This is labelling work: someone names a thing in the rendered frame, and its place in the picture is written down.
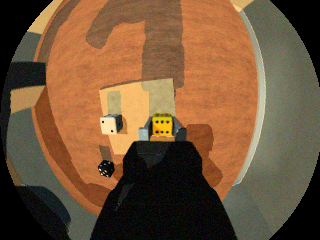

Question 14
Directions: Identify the white die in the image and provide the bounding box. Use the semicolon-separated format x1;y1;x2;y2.
100;114;123;135

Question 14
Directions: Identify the tan square mat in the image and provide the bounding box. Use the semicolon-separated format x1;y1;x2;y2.
99;78;176;154

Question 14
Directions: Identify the yellow die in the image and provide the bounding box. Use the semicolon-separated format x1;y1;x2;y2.
152;114;173;136

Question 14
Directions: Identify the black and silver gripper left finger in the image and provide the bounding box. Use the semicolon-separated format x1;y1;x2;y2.
138;116;153;141

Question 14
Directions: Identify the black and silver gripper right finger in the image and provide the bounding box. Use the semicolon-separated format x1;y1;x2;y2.
172;117;187;141

